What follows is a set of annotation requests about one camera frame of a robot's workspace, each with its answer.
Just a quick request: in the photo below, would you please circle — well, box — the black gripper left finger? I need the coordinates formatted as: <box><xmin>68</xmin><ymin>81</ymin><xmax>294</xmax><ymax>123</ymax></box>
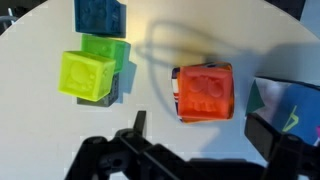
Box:
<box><xmin>132</xmin><ymin>110</ymin><xmax>148</xmax><ymax>137</ymax></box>

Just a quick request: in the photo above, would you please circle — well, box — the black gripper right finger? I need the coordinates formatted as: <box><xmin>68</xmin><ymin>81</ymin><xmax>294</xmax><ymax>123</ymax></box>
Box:
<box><xmin>244</xmin><ymin>113</ymin><xmax>285</xmax><ymax>162</ymax></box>

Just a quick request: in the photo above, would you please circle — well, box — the orange embossed block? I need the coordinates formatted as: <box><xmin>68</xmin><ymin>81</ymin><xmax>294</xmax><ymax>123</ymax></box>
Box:
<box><xmin>175</xmin><ymin>63</ymin><xmax>235</xmax><ymax>122</ymax></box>

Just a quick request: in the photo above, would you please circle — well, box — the grey embossed block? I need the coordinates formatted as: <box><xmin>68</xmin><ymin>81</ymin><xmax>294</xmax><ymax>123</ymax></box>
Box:
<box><xmin>76</xmin><ymin>72</ymin><xmax>120</xmax><ymax>108</ymax></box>

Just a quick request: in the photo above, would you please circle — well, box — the yellow-green embossed block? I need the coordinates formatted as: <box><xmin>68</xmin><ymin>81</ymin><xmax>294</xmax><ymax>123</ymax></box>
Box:
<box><xmin>57</xmin><ymin>50</ymin><xmax>117</xmax><ymax>103</ymax></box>

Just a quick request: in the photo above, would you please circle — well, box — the green embossed block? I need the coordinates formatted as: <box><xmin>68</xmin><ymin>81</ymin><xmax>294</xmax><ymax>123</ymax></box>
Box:
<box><xmin>80</xmin><ymin>34</ymin><xmax>132</xmax><ymax>74</ymax></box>

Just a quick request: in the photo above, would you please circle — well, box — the blue embossed block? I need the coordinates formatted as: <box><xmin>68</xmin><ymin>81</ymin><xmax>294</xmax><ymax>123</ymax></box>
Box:
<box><xmin>73</xmin><ymin>0</ymin><xmax>128</xmax><ymax>38</ymax></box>

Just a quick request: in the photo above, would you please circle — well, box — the blue printed fabric cube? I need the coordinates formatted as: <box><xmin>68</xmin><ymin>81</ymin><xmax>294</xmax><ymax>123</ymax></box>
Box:
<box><xmin>245</xmin><ymin>76</ymin><xmax>320</xmax><ymax>148</ymax></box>

